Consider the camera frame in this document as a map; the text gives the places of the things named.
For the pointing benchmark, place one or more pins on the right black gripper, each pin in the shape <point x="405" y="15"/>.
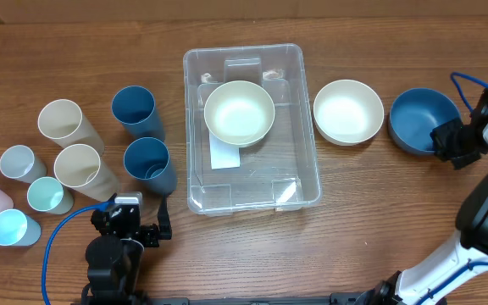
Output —
<point x="441" y="143"/>

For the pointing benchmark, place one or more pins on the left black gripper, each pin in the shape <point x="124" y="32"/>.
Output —
<point x="151" y="231"/>

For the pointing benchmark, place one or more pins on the dark blue bowl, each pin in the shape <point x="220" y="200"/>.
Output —
<point x="413" y="116"/>

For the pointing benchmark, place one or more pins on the cream bowl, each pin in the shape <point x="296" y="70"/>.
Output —
<point x="239" y="113"/>
<point x="348" y="112"/>

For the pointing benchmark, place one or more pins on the mint green small cup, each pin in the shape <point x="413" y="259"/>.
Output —
<point x="48" y="195"/>

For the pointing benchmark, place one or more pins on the beige tall cup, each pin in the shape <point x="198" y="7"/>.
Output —
<point x="63" y="122"/>
<point x="81" y="168"/>

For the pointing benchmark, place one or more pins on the light blue small cup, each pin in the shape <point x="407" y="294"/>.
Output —
<point x="17" y="229"/>

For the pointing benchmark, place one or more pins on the grey small cup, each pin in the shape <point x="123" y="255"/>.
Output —
<point x="20" y="163"/>

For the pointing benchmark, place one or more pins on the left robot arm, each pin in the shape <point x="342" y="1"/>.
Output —
<point x="114" y="257"/>

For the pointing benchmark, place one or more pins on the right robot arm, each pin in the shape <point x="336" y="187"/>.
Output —
<point x="464" y="255"/>

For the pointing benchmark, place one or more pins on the dark blue tall cup front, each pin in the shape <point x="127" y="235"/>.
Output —
<point x="147" y="159"/>

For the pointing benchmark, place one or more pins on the dark blue tall cup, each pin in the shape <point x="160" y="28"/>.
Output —
<point x="147" y="159"/>
<point x="136" y="109"/>

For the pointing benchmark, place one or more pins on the white label in bin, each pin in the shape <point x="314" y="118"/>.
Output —
<point x="222" y="154"/>

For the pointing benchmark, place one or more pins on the beige tall cup front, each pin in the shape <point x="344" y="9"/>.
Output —
<point x="81" y="168"/>

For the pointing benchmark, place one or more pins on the dark blue tall cup rear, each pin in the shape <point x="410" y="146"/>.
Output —
<point x="136" y="109"/>

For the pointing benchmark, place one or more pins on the clear plastic storage bin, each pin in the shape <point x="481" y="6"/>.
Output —
<point x="280" y="172"/>

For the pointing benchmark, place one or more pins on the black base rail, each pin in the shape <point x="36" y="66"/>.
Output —
<point x="339" y="298"/>

